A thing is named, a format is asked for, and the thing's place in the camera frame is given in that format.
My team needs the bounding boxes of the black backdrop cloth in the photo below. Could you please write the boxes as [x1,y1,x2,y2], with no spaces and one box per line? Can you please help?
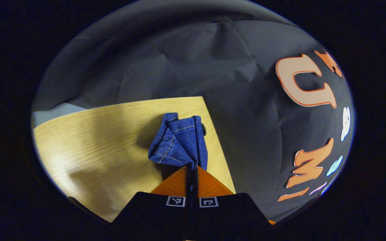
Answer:
[32,0,355,223]

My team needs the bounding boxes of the blue denim jeans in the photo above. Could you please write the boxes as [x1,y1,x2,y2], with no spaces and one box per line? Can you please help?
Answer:
[148,113,208,171]

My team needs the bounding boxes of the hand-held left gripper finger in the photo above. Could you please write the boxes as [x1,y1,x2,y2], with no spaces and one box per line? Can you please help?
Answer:
[111,166,192,241]
[192,166,276,241]

